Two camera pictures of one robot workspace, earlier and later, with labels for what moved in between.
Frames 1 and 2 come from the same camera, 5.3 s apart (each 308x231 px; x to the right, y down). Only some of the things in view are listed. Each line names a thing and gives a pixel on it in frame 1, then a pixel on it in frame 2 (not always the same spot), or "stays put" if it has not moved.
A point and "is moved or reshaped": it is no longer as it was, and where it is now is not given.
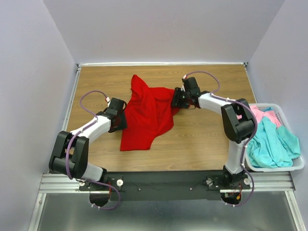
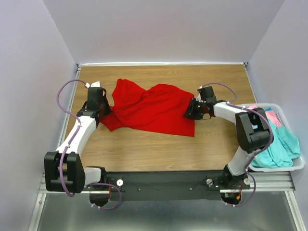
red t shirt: (149, 114) is moved or reshaped
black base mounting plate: (167, 186) stays put
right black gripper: (175, 99) to (190, 111)
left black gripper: (123, 124) to (108, 110)
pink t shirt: (260, 114) stays put
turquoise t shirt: (272, 147) stays put
